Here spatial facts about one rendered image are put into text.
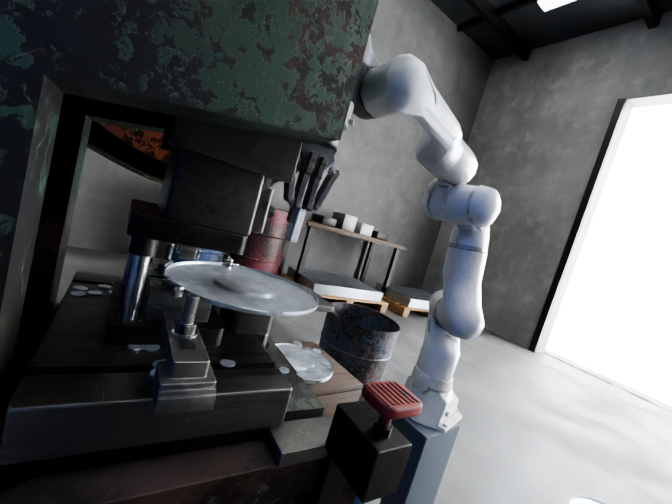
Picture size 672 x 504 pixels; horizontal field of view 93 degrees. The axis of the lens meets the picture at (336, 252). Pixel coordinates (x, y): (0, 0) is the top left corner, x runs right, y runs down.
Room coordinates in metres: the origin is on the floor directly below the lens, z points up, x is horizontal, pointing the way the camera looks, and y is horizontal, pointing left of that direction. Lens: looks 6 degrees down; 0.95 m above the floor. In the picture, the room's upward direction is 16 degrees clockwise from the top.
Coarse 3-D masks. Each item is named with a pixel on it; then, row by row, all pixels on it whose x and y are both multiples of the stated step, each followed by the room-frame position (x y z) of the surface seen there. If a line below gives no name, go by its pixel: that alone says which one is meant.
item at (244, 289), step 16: (176, 272) 0.57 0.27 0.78; (192, 272) 0.60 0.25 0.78; (208, 272) 0.63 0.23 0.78; (224, 272) 0.67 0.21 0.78; (240, 272) 0.70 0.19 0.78; (256, 272) 0.75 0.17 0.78; (192, 288) 0.51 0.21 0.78; (208, 288) 0.53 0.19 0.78; (224, 288) 0.55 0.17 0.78; (240, 288) 0.56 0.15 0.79; (256, 288) 0.59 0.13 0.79; (272, 288) 0.63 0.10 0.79; (288, 288) 0.68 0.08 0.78; (304, 288) 0.71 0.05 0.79; (224, 304) 0.47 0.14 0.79; (240, 304) 0.50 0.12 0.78; (256, 304) 0.52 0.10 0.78; (272, 304) 0.55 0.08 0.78; (288, 304) 0.57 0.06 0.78; (304, 304) 0.60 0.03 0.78
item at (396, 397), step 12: (372, 384) 0.40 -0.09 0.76; (384, 384) 0.41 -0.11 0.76; (396, 384) 0.42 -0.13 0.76; (372, 396) 0.38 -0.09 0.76; (384, 396) 0.38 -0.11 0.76; (396, 396) 0.39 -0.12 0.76; (408, 396) 0.40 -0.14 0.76; (384, 408) 0.36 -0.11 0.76; (396, 408) 0.36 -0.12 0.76; (408, 408) 0.37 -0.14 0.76; (420, 408) 0.39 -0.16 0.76; (384, 420) 0.39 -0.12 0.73
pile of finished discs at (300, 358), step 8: (280, 344) 1.35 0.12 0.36; (288, 344) 1.38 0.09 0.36; (288, 352) 1.30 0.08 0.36; (296, 352) 1.32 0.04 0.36; (304, 352) 1.35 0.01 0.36; (312, 352) 1.37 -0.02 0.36; (288, 360) 1.22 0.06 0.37; (296, 360) 1.24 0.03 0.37; (304, 360) 1.26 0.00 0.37; (312, 360) 1.29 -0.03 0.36; (320, 360) 1.31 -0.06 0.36; (328, 360) 1.33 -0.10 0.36; (296, 368) 1.19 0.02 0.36; (304, 368) 1.20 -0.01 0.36; (320, 368) 1.24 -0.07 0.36; (328, 368) 1.26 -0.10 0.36; (312, 376) 1.16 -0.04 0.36; (320, 376) 1.18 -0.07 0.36; (328, 376) 1.19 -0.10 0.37
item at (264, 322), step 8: (320, 296) 0.70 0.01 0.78; (320, 304) 0.64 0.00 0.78; (328, 304) 0.66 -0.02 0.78; (224, 312) 0.60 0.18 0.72; (232, 312) 0.57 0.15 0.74; (240, 312) 0.56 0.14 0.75; (224, 320) 0.59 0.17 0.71; (232, 320) 0.56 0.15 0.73; (240, 320) 0.56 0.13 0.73; (248, 320) 0.57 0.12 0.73; (256, 320) 0.58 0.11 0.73; (264, 320) 0.59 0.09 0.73; (232, 328) 0.56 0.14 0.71; (240, 328) 0.57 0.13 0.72; (248, 328) 0.57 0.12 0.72; (256, 328) 0.58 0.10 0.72; (264, 328) 0.59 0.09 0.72; (256, 336) 0.59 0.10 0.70; (264, 336) 0.59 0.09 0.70; (264, 344) 0.60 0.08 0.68
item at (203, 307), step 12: (156, 276) 0.53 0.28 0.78; (144, 288) 0.54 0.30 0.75; (156, 288) 0.47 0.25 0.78; (144, 300) 0.51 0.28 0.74; (156, 300) 0.46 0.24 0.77; (168, 300) 0.47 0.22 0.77; (180, 300) 0.48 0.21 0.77; (144, 312) 0.47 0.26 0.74; (156, 312) 0.46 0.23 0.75; (204, 312) 0.50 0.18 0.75
